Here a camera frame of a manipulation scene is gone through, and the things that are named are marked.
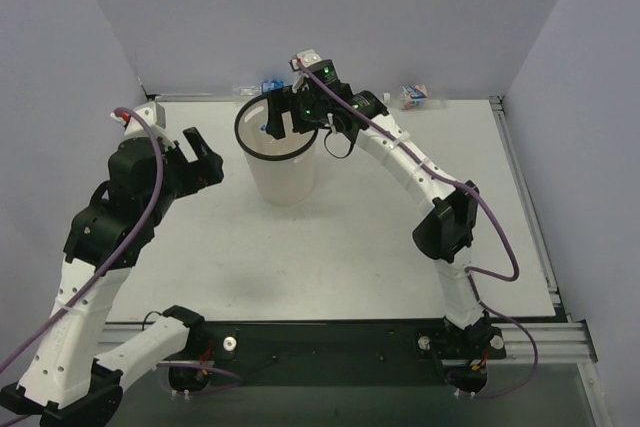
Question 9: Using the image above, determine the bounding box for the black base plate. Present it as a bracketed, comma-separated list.
[169, 318, 506, 387]

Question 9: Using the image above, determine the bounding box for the aluminium right side rail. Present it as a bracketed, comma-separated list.
[489, 96, 567, 322]

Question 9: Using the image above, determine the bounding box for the aluminium rail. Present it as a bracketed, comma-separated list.
[154, 93, 504, 107]
[99, 321, 599, 363]
[489, 96, 567, 322]

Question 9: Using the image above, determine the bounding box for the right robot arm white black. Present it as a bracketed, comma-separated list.
[266, 52, 486, 331]

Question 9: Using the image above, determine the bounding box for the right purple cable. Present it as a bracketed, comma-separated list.
[294, 59, 539, 401]

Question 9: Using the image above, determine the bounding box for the white blue label plastic bottle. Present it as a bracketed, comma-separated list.
[382, 84, 447, 111]

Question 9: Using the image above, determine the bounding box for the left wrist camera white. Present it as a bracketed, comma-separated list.
[110, 101, 166, 136]

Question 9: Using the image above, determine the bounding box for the aluminium back rail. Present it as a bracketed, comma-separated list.
[154, 93, 504, 107]

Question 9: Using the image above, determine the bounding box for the aluminium front rail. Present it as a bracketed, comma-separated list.
[99, 321, 599, 363]

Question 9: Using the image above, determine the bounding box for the white bin with black rim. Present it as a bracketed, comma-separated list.
[234, 95, 318, 206]

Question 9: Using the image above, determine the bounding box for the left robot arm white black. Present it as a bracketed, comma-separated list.
[1, 110, 224, 426]

